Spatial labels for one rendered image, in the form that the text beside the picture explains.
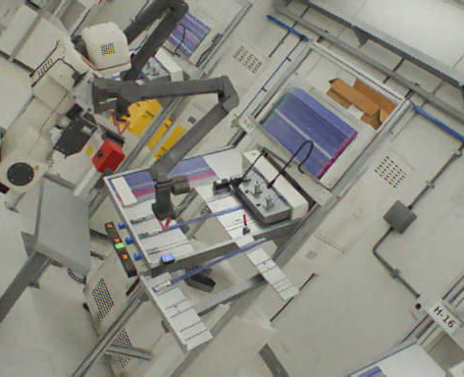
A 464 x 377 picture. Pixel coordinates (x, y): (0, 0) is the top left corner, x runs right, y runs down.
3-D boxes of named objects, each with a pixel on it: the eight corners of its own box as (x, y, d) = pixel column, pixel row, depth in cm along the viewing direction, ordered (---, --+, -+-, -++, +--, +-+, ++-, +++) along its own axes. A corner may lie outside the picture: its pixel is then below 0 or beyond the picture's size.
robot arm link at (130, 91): (227, 76, 216) (236, 71, 207) (232, 110, 217) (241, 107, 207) (114, 85, 200) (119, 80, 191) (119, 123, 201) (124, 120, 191)
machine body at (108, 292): (112, 397, 255) (190, 303, 244) (75, 297, 305) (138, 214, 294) (205, 409, 298) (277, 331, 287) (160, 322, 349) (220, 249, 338)
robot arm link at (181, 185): (149, 168, 204) (154, 167, 196) (179, 161, 208) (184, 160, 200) (156, 199, 205) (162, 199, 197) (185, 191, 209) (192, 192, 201)
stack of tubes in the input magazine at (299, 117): (317, 178, 242) (356, 130, 237) (260, 125, 278) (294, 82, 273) (332, 188, 250) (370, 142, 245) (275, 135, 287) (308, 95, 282)
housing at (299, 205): (290, 232, 251) (293, 207, 242) (241, 176, 286) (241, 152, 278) (305, 227, 254) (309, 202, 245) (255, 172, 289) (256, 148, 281)
